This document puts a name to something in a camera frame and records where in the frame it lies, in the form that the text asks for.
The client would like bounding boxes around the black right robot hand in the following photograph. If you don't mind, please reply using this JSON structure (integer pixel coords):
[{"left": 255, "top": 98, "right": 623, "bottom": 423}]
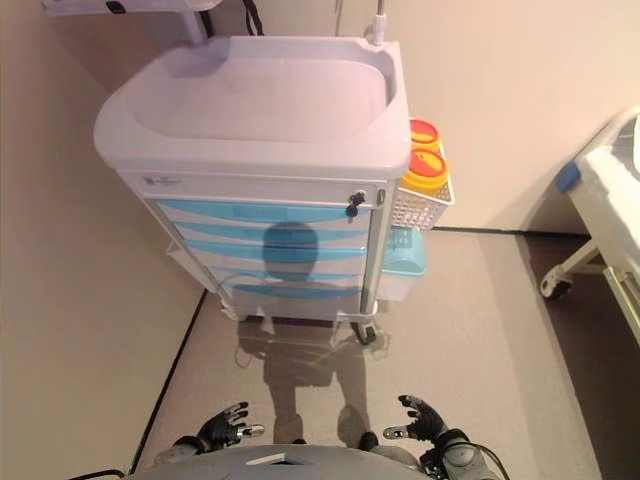
[{"left": 382, "top": 394, "right": 450, "bottom": 443}]

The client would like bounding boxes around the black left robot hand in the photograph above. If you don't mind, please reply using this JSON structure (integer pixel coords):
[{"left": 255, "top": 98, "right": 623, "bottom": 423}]
[{"left": 196, "top": 401, "right": 265, "bottom": 450}]

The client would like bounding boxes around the blue bottom cart drawer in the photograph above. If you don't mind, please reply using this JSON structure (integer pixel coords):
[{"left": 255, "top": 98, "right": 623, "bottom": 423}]
[{"left": 219, "top": 272, "right": 364, "bottom": 301}]

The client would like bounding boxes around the blue cart drawer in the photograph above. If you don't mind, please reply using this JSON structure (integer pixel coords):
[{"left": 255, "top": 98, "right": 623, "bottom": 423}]
[
  {"left": 185, "top": 239, "right": 369, "bottom": 265},
  {"left": 155, "top": 198, "right": 374, "bottom": 225},
  {"left": 219, "top": 272, "right": 364, "bottom": 301},
  {"left": 172, "top": 219, "right": 372, "bottom": 246}
]

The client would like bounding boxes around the blue top cart drawer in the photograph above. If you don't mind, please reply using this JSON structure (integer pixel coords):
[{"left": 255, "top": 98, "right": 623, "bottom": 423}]
[{"left": 155, "top": 198, "right": 374, "bottom": 225}]

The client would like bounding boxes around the grey robot torso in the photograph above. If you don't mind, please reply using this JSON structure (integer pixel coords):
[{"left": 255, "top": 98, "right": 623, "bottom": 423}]
[{"left": 130, "top": 443, "right": 431, "bottom": 480}]

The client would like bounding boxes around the black cart caster wheel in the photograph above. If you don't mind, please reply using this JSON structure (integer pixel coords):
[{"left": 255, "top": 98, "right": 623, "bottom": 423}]
[{"left": 353, "top": 322, "right": 379, "bottom": 346}]

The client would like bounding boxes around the blue lidded waste bin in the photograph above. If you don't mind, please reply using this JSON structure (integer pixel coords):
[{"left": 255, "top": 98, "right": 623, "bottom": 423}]
[{"left": 380, "top": 227, "right": 430, "bottom": 302}]

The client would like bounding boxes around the bed caster wheel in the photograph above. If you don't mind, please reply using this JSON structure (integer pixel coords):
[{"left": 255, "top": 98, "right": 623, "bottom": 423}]
[{"left": 538, "top": 269, "right": 574, "bottom": 301}]

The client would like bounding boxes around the black cart lock key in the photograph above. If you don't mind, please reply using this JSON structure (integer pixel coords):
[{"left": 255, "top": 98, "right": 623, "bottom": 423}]
[{"left": 345, "top": 192, "right": 369, "bottom": 222}]

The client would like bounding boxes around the yellow sharps container red lid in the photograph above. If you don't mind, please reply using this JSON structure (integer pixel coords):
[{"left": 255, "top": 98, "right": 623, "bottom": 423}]
[
  {"left": 409, "top": 118, "right": 442, "bottom": 154},
  {"left": 399, "top": 148, "right": 450, "bottom": 192}
]

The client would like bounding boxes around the white medical cart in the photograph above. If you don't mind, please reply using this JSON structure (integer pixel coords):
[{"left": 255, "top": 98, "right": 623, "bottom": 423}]
[{"left": 93, "top": 35, "right": 412, "bottom": 346}]

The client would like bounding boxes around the white hospital bed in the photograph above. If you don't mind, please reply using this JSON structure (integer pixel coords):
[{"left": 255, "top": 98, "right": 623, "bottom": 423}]
[{"left": 538, "top": 105, "right": 640, "bottom": 331}]

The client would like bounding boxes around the metal iv pole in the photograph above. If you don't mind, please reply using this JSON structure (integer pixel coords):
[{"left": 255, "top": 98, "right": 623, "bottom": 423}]
[{"left": 368, "top": 0, "right": 389, "bottom": 47}]

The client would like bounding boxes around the white side wire basket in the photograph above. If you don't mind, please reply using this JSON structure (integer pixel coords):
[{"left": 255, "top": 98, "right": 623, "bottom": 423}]
[{"left": 389, "top": 142, "right": 457, "bottom": 232}]

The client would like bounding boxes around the black cable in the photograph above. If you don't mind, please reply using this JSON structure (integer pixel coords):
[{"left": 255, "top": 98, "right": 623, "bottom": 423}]
[{"left": 241, "top": 0, "right": 266, "bottom": 36}]

